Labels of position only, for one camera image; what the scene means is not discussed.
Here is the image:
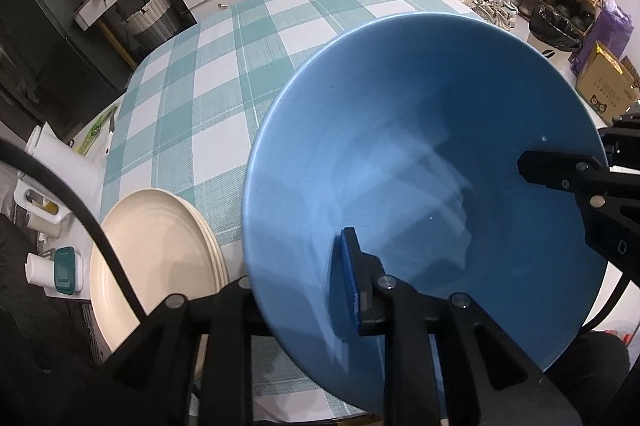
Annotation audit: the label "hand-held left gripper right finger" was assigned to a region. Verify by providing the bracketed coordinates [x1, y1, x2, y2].
[340, 227, 583, 426]

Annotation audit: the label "dark grey refrigerator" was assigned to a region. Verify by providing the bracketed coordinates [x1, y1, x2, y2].
[0, 0, 128, 127]

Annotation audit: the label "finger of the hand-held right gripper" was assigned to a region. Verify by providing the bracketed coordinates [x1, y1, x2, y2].
[597, 112, 640, 169]
[516, 149, 613, 194]

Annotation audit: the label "black cable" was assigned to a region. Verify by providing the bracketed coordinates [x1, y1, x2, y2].
[580, 263, 636, 334]
[0, 139, 146, 322]

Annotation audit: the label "black trash bag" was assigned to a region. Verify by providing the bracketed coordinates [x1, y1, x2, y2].
[529, 4, 586, 52]

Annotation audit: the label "teal lid container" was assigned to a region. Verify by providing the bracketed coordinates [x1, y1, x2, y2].
[50, 246, 83, 294]

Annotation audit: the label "cream smooth plate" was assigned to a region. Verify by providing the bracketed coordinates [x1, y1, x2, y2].
[190, 201, 231, 294]

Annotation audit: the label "black handled knife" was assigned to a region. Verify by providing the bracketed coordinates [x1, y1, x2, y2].
[104, 112, 118, 155]

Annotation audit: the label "teal checked tablecloth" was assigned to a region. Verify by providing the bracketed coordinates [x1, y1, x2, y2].
[100, 0, 501, 422]

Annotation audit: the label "blue bowl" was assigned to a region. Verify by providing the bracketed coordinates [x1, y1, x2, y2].
[241, 12, 623, 413]

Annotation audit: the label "white woven basket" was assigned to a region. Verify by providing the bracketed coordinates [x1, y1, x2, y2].
[124, 0, 178, 50]

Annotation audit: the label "purple plastic bag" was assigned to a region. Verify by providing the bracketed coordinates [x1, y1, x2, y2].
[570, 0, 635, 74]

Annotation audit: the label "white plastic cup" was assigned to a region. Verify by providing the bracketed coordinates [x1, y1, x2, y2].
[25, 253, 58, 288]

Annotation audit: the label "white electric kettle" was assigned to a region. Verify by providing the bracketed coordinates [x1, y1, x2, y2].
[14, 122, 103, 239]

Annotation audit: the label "cream ribbed plate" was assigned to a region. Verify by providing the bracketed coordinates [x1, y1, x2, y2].
[90, 189, 221, 352]

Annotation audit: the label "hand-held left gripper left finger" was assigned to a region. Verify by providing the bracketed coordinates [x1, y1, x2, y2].
[100, 276, 275, 426]

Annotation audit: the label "green packet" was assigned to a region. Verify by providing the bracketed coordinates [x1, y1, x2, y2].
[75, 105, 120, 155]

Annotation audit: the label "cardboard box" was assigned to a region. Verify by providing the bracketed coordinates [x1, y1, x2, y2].
[575, 40, 640, 114]

